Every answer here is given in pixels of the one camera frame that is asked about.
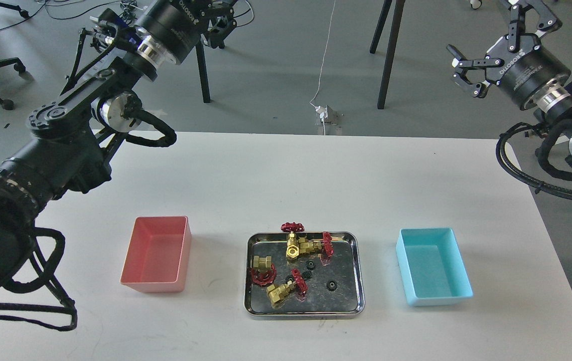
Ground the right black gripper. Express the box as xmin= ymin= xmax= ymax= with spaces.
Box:
xmin=446 ymin=1 xmax=570 ymax=110

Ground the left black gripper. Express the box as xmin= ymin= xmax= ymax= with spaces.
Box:
xmin=135 ymin=1 xmax=237 ymax=64

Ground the brass valve red handle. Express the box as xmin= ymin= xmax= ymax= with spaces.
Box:
xmin=250 ymin=255 xmax=277 ymax=286
xmin=280 ymin=222 xmax=305 ymax=261
xmin=266 ymin=269 xmax=308 ymax=308
xmin=297 ymin=232 xmax=334 ymax=260

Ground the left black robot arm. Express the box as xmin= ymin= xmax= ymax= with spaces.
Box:
xmin=0 ymin=1 xmax=237 ymax=331

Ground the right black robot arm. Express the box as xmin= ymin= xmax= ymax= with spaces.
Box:
xmin=447 ymin=1 xmax=572 ymax=201

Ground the blue plastic box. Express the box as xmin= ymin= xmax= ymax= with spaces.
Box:
xmin=395 ymin=228 xmax=474 ymax=306

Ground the pink plastic box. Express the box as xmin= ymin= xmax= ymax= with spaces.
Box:
xmin=120 ymin=216 xmax=192 ymax=293

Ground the black gear right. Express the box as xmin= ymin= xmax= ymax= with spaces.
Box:
xmin=326 ymin=280 xmax=337 ymax=292

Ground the black stand leg left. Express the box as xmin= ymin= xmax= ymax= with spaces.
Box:
xmin=196 ymin=42 xmax=212 ymax=104

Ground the black stand legs right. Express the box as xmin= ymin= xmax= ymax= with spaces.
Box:
xmin=369 ymin=1 xmax=406 ymax=110

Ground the metal tray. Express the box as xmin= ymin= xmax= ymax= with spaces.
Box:
xmin=244 ymin=229 xmax=365 ymax=318

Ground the white cable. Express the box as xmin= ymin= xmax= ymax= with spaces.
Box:
xmin=310 ymin=0 xmax=337 ymax=107

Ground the brass valve upright red handle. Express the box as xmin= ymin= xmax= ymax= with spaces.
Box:
xmin=280 ymin=222 xmax=305 ymax=261

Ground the brass valve front red handle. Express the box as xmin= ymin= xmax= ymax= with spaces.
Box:
xmin=266 ymin=269 xmax=308 ymax=308

